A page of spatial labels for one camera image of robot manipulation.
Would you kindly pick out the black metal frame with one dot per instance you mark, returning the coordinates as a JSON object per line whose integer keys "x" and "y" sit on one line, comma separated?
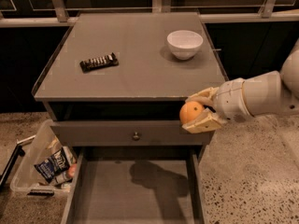
{"x": 17, "y": 152}

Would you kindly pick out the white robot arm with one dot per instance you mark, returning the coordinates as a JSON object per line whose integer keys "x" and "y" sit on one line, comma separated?
{"x": 276, "y": 92}

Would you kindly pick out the metal railing frame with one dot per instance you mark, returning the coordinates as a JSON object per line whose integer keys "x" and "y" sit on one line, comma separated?
{"x": 21, "y": 13}

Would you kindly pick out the grey drawer cabinet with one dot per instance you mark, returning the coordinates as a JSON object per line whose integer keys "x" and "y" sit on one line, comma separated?
{"x": 149, "y": 83}

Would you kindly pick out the orange fruit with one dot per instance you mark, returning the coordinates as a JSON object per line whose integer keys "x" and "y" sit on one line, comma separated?
{"x": 190, "y": 111}

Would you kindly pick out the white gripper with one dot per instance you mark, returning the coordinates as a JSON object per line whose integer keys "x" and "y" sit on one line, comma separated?
{"x": 231, "y": 99}

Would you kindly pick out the grey top drawer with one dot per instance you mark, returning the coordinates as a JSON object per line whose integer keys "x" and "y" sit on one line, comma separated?
{"x": 126, "y": 133}

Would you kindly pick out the white ceramic bowl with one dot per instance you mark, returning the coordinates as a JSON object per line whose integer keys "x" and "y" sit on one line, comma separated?
{"x": 184, "y": 44}

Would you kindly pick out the small red fruit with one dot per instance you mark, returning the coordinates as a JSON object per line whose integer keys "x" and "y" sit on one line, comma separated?
{"x": 71, "y": 171}

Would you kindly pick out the dark snack bar packet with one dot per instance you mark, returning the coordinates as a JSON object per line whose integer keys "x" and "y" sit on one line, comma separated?
{"x": 99, "y": 63}

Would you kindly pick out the grey open middle drawer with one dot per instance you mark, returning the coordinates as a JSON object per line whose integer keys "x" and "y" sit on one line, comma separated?
{"x": 135, "y": 186}

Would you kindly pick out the clear plastic bin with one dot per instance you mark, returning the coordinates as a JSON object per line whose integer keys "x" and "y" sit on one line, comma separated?
{"x": 27, "y": 179}

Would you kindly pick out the blue chip bag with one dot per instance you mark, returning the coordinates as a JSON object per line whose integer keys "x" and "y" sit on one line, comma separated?
{"x": 55, "y": 164}

